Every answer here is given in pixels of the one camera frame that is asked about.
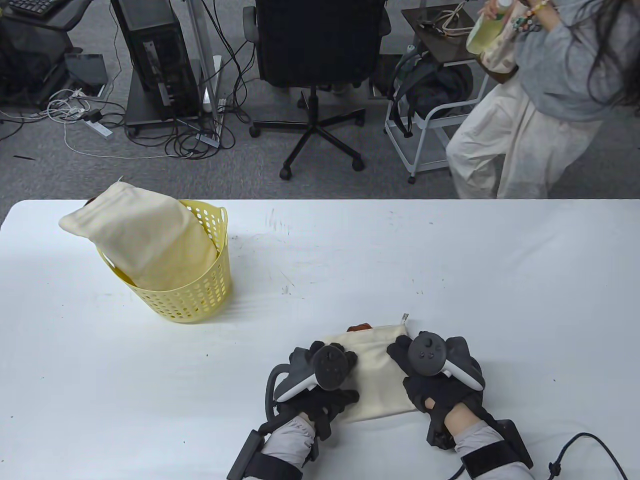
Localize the white cable bundle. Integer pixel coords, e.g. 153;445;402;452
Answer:
45;88;93;122

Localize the person's right hand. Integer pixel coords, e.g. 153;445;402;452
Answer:
387;334;485;422

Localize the grey white handheld controller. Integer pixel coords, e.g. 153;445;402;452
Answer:
264;345;353;416
407;331;486;392

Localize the grey metal stand base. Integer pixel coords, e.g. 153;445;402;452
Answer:
124;65;203;138

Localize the cream canvas bag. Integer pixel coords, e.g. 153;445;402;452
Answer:
58;181;219;292

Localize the pale green drink bottle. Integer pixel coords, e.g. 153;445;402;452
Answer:
466;0;513;55

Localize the flower print canvas bag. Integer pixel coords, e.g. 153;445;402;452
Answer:
320;313;426;423

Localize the black desk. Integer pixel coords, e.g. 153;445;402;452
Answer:
0;0;95;33

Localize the dark mesh chair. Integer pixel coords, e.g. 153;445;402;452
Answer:
0;20;71;107

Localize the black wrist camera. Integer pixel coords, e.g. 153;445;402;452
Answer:
310;415;333;463
426;410;456;451

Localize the black computer tower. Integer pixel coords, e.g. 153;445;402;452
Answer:
110;0;201;121

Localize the black office chair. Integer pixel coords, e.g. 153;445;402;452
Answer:
242;0;392;181

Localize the dark brown board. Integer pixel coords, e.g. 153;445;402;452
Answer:
401;4;488;68

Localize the black cable tangle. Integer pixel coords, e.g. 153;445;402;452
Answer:
127;112;237;161

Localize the grey metal desk leg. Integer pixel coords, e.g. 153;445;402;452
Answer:
187;0;224;141

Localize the black keyboard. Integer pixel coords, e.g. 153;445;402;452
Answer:
7;0;57;16

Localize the person's left hand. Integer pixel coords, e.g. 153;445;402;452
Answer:
277;341;361;427

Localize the thin white floor cable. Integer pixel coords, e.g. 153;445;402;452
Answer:
64;122;201;161

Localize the white rolling cart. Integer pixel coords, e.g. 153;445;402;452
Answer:
384;57;490;185

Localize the person's left forearm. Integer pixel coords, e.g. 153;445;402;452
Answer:
260;417;318;480

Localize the yellow perforated plastic basket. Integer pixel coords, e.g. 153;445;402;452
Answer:
96;200;233;324

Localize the white power strip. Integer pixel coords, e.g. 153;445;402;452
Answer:
81;119;114;140

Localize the black laptop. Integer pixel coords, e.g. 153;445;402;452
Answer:
64;52;110;97

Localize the black armband sensor pack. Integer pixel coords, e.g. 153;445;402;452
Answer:
227;429;306;480
460;420;535;476

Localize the person's right forearm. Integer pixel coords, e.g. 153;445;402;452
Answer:
442;405;536;480

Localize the black backpack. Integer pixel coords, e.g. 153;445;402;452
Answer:
387;52;474;138

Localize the beige coiled cable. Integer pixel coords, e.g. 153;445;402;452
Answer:
419;1;476;37

